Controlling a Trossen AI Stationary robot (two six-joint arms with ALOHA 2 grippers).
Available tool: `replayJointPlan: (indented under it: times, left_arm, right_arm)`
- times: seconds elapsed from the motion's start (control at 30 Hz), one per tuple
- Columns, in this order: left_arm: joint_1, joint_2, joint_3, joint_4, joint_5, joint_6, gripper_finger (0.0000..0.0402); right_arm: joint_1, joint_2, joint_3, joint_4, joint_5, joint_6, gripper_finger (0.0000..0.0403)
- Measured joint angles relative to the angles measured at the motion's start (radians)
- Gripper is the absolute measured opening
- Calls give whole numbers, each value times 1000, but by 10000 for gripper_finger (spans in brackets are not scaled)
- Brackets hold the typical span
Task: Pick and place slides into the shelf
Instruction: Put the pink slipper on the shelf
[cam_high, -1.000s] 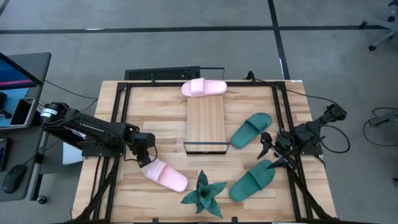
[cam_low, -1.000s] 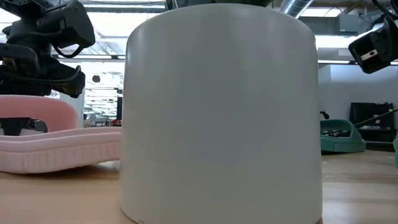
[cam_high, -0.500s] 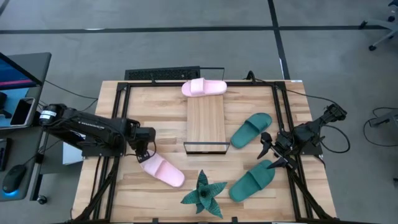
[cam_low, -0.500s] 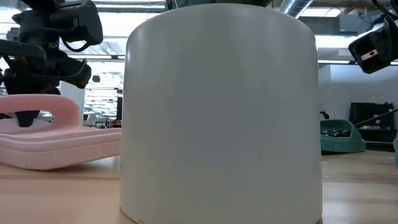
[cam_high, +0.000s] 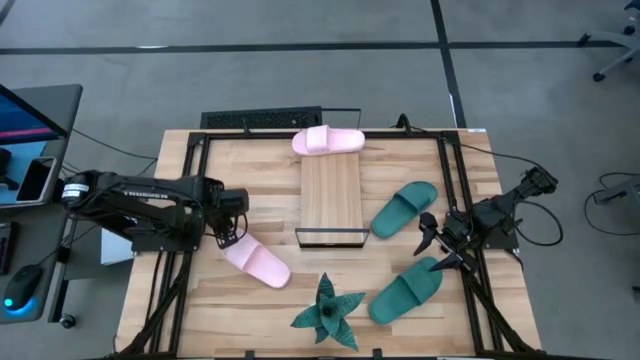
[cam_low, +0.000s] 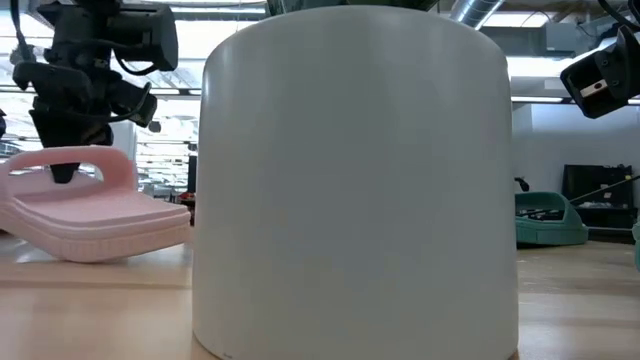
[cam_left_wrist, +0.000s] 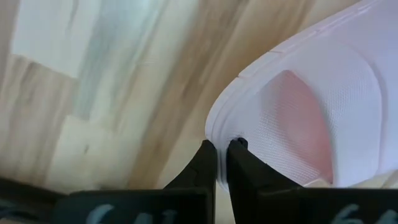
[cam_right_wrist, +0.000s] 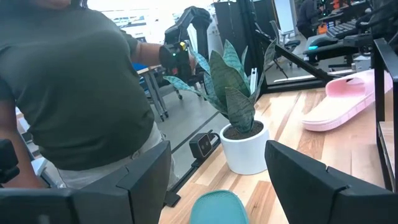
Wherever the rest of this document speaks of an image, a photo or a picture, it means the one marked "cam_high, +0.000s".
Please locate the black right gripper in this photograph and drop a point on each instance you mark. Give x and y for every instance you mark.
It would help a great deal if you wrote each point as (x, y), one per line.
(457, 232)

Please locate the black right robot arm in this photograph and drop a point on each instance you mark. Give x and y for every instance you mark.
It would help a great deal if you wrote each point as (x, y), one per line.
(500, 210)

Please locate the black monitor stand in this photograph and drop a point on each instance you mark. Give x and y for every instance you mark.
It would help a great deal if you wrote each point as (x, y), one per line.
(6, 165)

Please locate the green slide sandal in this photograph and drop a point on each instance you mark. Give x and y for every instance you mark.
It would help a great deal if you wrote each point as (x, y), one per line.
(400, 295)
(400, 210)

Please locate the black aluminium extrusion frame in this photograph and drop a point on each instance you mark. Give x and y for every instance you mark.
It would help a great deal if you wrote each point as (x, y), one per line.
(250, 135)

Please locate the black computer mouse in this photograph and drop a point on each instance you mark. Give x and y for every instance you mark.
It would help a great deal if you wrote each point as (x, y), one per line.
(22, 287)

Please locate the grey office chair base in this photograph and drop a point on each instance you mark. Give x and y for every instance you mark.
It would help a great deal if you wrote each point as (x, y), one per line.
(615, 39)

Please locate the pink slide sandal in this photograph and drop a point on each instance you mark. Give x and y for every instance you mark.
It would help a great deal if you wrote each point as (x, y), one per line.
(265, 265)
(340, 142)

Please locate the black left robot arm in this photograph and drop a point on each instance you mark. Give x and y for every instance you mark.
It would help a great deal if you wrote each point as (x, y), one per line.
(150, 200)

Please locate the wooden shelf with black frame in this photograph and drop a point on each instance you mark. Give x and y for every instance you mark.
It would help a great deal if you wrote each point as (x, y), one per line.
(330, 200)

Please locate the white box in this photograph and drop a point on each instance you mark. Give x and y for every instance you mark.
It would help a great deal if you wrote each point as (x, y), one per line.
(115, 250)

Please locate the black keyboard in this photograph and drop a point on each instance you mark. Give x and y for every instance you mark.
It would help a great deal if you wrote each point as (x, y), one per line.
(6, 247)

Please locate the grey desk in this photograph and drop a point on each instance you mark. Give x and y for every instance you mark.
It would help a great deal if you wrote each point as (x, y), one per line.
(55, 102)

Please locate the black caster wheel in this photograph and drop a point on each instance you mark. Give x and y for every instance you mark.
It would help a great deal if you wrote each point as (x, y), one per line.
(67, 321)

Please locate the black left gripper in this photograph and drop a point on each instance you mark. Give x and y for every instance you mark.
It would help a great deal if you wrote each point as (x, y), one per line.
(235, 201)

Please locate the computer monitor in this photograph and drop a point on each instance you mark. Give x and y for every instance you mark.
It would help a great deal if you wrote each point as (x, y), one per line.
(25, 117)

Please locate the grey metal stand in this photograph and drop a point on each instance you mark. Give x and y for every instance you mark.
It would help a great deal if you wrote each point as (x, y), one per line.
(620, 192)

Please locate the smartphone with light case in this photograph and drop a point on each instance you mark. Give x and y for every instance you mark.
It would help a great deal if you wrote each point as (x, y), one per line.
(35, 180)

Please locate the potted green artificial plant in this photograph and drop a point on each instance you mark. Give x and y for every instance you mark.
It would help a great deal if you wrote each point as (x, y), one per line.
(336, 332)

